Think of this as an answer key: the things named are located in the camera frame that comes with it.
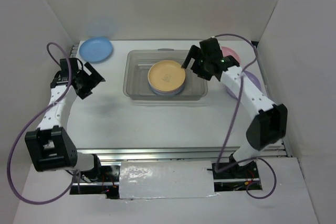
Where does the blue plastic plate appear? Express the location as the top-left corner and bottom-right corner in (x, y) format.
(79, 37), (113, 63)

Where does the orange plastic plate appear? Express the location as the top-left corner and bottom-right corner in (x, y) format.
(148, 60), (186, 91)

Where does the purple plastic plate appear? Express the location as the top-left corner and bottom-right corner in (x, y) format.
(148, 84), (184, 95)
(225, 71), (261, 100)

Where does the white watermelon pattern plate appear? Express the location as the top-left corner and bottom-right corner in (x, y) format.
(150, 84), (187, 97)

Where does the cream plastic plate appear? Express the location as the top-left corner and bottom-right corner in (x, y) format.
(149, 84), (185, 94)

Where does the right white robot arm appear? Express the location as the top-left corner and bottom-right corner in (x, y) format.
(182, 37), (288, 178)

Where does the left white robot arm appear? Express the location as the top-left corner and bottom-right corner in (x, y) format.
(25, 58), (105, 182)

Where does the clear plastic bin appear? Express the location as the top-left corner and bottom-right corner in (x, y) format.
(123, 49), (208, 101)

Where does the pink plastic plate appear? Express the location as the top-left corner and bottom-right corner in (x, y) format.
(221, 47), (240, 63)

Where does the white front cover panel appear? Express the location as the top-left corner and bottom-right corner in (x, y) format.
(119, 161), (215, 199)

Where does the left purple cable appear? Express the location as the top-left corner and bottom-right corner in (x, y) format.
(6, 42), (82, 204)

